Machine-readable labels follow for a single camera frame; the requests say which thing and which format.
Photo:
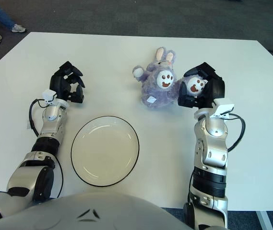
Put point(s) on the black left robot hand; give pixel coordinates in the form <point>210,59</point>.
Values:
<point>60,82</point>

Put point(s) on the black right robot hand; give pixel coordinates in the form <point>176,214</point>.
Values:
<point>216,88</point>

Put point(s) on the purple plush bunny doll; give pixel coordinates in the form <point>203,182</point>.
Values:
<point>155,95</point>

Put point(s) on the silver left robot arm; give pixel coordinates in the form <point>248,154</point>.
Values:
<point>51,127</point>

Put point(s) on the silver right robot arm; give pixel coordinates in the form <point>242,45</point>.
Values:
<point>213,148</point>

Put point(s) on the white plate with black rim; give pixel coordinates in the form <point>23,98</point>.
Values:
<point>105,151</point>

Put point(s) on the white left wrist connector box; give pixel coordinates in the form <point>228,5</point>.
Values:
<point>48,95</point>

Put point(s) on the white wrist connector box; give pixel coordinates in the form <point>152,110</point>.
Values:
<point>225,107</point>
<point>48,95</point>

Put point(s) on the white right wrist connector box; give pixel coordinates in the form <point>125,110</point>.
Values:
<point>225,107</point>

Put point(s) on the silver robot torso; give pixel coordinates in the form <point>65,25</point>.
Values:
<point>90,210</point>

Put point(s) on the white table leg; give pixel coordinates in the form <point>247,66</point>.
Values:
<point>263,220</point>

